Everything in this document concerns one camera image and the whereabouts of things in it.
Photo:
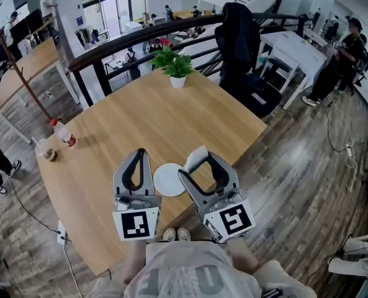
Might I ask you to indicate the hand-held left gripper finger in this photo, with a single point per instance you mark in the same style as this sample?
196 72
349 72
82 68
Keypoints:
118 182
148 185

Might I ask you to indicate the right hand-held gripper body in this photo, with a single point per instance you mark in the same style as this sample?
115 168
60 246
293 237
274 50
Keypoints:
235 219

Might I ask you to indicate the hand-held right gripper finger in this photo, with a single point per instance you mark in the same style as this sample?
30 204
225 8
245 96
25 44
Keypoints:
233 178
188 188

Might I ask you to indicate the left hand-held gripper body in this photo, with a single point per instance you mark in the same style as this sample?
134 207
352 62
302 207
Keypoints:
134 225

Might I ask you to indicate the white round plate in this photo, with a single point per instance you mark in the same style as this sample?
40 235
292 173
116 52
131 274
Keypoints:
168 180

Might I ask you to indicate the white tissue piece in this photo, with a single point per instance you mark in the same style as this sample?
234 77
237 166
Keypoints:
196 158

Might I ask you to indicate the person's left forearm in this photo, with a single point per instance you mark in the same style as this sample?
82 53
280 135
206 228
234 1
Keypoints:
135 259

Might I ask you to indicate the person's right forearm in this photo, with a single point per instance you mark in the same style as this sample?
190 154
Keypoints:
244 253

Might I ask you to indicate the person's left pale shoe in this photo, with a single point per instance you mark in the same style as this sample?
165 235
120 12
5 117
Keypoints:
169 234

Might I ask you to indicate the person's pale shoe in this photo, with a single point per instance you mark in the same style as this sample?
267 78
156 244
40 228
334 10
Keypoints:
184 234
169 234

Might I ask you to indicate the person's right pale shoe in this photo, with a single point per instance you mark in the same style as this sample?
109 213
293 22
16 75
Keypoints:
184 234

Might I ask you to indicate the person's pale printed shirt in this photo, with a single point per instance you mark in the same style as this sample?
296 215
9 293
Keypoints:
190 272

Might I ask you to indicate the clear bottle with red cap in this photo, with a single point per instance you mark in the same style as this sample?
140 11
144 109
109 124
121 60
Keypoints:
65 135

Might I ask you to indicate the white power strip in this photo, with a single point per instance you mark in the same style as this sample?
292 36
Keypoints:
61 231
349 150

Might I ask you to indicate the clear plastic cup with straw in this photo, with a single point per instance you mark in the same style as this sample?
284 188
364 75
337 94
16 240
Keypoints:
45 151

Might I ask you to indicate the green plant in white pot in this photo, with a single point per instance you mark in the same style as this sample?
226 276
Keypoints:
178 81

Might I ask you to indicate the white chair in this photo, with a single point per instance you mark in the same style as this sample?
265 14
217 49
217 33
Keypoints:
290 73

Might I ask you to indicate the black jacket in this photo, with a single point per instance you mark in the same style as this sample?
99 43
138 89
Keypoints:
236 39

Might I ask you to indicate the wooden table with white legs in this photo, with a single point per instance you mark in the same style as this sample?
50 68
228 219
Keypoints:
31 64

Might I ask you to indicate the brown wooden coat rack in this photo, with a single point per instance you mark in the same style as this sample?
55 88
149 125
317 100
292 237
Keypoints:
23 65

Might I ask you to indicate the black monitor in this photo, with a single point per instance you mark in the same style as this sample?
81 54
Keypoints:
19 31

